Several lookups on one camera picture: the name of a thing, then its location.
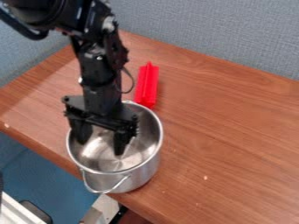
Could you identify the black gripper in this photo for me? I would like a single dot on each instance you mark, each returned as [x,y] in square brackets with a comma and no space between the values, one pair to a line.
[99,107]

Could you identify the stainless steel metal pot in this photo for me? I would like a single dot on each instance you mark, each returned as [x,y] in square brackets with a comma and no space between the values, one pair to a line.
[119,174]

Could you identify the red block object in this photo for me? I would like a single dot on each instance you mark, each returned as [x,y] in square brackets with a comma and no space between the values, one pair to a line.
[145,88]

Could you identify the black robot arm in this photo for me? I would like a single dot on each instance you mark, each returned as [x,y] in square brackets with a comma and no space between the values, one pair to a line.
[88,22]

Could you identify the white device with black edge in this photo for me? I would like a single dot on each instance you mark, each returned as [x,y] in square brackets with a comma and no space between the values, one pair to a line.
[21,213]

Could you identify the white table bracket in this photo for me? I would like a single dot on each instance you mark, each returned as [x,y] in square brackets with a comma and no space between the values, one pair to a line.
[105,211]

